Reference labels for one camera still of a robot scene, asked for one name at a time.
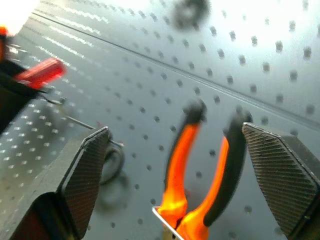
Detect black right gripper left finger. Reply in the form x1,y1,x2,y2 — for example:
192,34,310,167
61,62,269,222
0,126,112,240

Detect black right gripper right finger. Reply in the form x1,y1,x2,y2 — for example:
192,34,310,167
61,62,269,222
241,122,320,240

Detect red tool handle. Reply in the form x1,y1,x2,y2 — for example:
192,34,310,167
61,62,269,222
12,56,68,90

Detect black tape roll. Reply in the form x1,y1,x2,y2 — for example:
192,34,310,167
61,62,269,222
169,0,211,33

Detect thin metal peg hook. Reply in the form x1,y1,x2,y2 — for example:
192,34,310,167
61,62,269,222
39,95,125,148

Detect silver metal peg hook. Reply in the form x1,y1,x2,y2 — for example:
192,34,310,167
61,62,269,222
151,205,186,240

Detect dark grey ring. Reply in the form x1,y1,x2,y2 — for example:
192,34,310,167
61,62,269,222
100,144,126,186

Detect orange and black pliers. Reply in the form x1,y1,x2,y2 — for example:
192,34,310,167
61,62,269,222
152,98,254,240

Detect black and orange tool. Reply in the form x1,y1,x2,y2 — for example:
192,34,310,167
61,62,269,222
0,25,49,135

